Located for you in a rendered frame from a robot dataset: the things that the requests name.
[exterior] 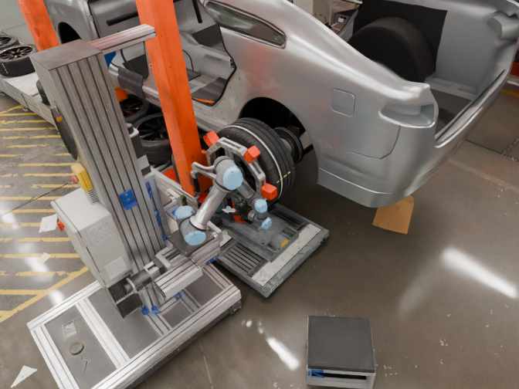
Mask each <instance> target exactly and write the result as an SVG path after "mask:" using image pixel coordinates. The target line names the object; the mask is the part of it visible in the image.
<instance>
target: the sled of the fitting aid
mask: <svg viewBox="0 0 519 389"><path fill-rule="evenodd" d="M227 231H228V235H229V236H231V237H232V238H234V239H235V240H236V241H238V242H240V243H241V244H243V245H244V246H246V247H247V248H249V249H251V250H252V251H254V252H255V253H256V254H258V255H260V256H262V257H263V258H264V259H266V260H267V261H269V262H271V263H272V262H273V261H274V260H275V259H276V258H277V257H279V256H280V255H281V254H282V253H283V252H284V251H285V250H286V249H287V248H288V247H289V246H290V245H292V244H293V243H294V242H295V241H296V240H297V239H298V238H299V232H298V231H297V230H296V229H294V228H292V227H290V226H289V225H287V226H286V228H285V229H284V230H283V231H282V232H280V233H279V234H278V235H277V236H276V237H275V238H274V239H272V240H271V241H270V242H269V243H268V244H267V245H265V246H264V247H262V246H261V245H259V244H257V243H256V242H254V241H253V240H251V239H250V238H248V237H246V236H245V235H243V234H242V233H240V232H238V231H236V230H235V229H234V228H232V227H229V228H227Z"/></svg>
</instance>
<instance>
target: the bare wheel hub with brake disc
mask: <svg viewBox="0 0 519 389"><path fill-rule="evenodd" d="M273 130H274V131H275V132H276V133H277V134H278V135H279V136H280V138H281V139H282V140H283V142H284V143H285V145H286V146H287V149H288V150H289V152H290V155H291V157H292V159H293V164H296V163H297V162H298V161H299V160H300V159H301V156H302V149H301V145H300V142H299V140H298V139H297V138H296V136H295V135H294V134H293V133H292V132H291V131H289V130H288V129H286V128H283V127H277V128H275V129H273Z"/></svg>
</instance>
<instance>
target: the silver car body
mask: <svg viewBox="0 0 519 389"><path fill-rule="evenodd" d="M46 2H47V5H48V8H49V11H50V15H51V19H52V23H53V26H54V29H55V31H56V34H57V37H58V39H59V42H60V44H61V45H62V44H64V43H68V42H72V41H74V40H77V39H82V40H83V41H84V42H91V41H93V40H96V39H101V38H103V37H106V36H110V35H113V34H115V33H118V32H122V31H125V30H128V29H132V28H134V27H137V26H139V25H141V21H140V18H139V15H138V11H137V6H136V2H135V0H46ZM173 4H174V8H175V16H176V20H177V24H178V32H179V36H180V40H181V48H182V52H183V56H184V61H185V68H186V73H187V77H188V84H189V89H190V93H191V97H192V104H193V109H194V113H195V120H196V124H197V127H200V128H202V129H203V130H206V131H208V132H210V131H212V130H214V131H215V133H216V134H217V133H218V132H219V131H220V130H222V129H223V128H225V127H227V126H229V125H230V124H231V123H234V122H235V121H237V117H238V114H239V111H240V109H241V107H242V105H243V104H244V103H245V102H246V101H247V100H249V99H250V98H253V97H255V96H268V97H270V98H273V99H275V100H278V101H279V102H281V103H282V104H284V105H285V106H286V107H288V108H289V109H290V110H291V111H292V112H293V113H294V114H295V115H296V116H297V117H298V119H299V120H300V121H301V123H302V124H303V125H304V127H305V128H306V130H307V132H308V133H309V135H310V138H311V140H312V142H313V144H314V148H315V151H316V154H317V160H318V167H319V176H318V181H317V183H318V184H319V185H321V186H323V187H325V188H327V189H330V190H332V191H334V192H336V193H338V194H340V195H342V196H344V197H346V198H349V199H351V200H352V201H355V202H357V203H359V204H361V205H364V206H366V207H369V208H382V207H386V206H389V205H393V204H395V203H396V202H398V201H401V200H402V199H404V198H406V197H408V196H409V195H410V194H411V193H413V192H414V191H416V190H417V189H418V188H420V187H421V186H422V185H423V184H425V183H426V182H427V181H428V180H429V179H430V178H431V177H432V176H433V175H434V174H435V173H436V172H437V171H438V170H439V169H440V168H441V167H442V166H443V164H444V163H445V162H446V161H447V160H448V159H449V158H450V157H451V155H452V154H453V153H454V152H455V151H456V150H457V148H458V147H459V146H460V145H461V144H462V143H463V142H464V141H465V139H467V138H468V137H469V135H470V134H471V133H472V132H473V130H474V129H475V128H476V126H477V125H478V123H479V122H480V121H481V119H482V118H483V116H484V115H485V114H486V112H487V111H488V110H489V109H490V108H491V107H492V105H493V104H494V102H495V101H496V100H497V98H498V97H499V95H500V94H501V92H502V90H503V88H504V86H505V84H506V82H507V80H508V77H509V75H510V72H511V68H512V65H513V62H514V57H515V54H516V51H517V47H518V44H519V3H517V2H516V1H514V0H362V3H361V4H360V5H359V6H358V7H357V8H356V10H355V11H354V12H353V14H352V15H351V16H350V18H349V19H348V21H347V22H346V24H345V25H344V27H343V28H342V29H341V30H340V31H339V32H338V33H337V34H335V33H334V32H332V31H331V30H330V29H329V28H328V27H327V26H326V25H324V24H323V23H322V22H320V21H319V20H318V19H316V18H314V17H313V16H312V15H310V14H309V13H307V12H305V11H304V10H303V9H301V8H299V7H297V6H296V5H294V4H293V0H173ZM118 66H121V67H123V68H125V69H128V70H130V71H132V72H135V73H137V74H140V75H142V76H143V84H144V85H143V86H142V90H143V93H144V97H145V99H143V98H142V97H140V96H138V95H137V94H135V93H134V92H133V91H131V90H129V89H122V90H125V91H127V92H129V93H131V94H133V95H135V96H138V97H140V98H141V99H143V100H146V101H148V102H149V103H153V104H154V105H156V106H158V107H160V108H161V102H160V99H159V95H158V89H157V86H156V82H155V79H154V74H153V70H152V67H151V61H150V58H149V55H148V49H147V46H146V42H145V41H143V42H139V43H137V44H134V45H132V46H128V47H126V48H123V49H119V50H116V56H115V57H114V58H113V60H112V62H111V64H110V66H109V69H108V70H109V73H110V77H111V79H112V82H113V85H114V86H116V87H118V88H120V84H119V83H118V79H117V76H118ZM120 89H121V88H120Z"/></svg>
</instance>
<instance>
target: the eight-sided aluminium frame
mask: <svg viewBox="0 0 519 389"><path fill-rule="evenodd" d="M220 147H222V148H224V149H226V150H228V151H230V152H233V153H234V154H237V155H239V156H240V158H241V159H242V160H243V162H244V164H245V165H246V166H247V167H248V169H249V171H250V172H251V174H252V175H253V177H254V178H255V180H256V193H257V194H258V196H259V197H260V199H263V200H264V201H265V200H267V199H266V198H264V197H263V196H261V190H260V189H261V187H263V186H264V185H265V184H266V175H265V174H264V172H263V171H262V170H261V168H260V166H259V165H258V164H257V163H256V161H255V160H254V161H253V162H251V163H250V164H249V163H248V162H247V161H246V159H245V158H244V157H243V155H244V154H245V152H246V151H247V148H246V147H244V146H241V145H239V144H237V143H235V142H233V141H231V140H228V139H227V138H224V137H223V138H221V139H220V140H217V141H216V142H215V143H214V144H213V145H212V146H211V147H210V148H209V149H208V150H207V151H206V154H205V155H206V157H207V161H208V166H209V167H210V166H212V165H214V162H215V160H216V155H215V152H216V151H217V150H218V149H219V148H220ZM238 198H240V195H238V194H235V195H234V196H232V202H233V203H236V202H239V201H238ZM241 199H243V200H244V202H245V203H246V201H247V200H246V199H245V198H243V197H241ZM247 204H248V205H249V206H251V205H250V203H249V202H248V201H247ZM251 207H252V206H251Z"/></svg>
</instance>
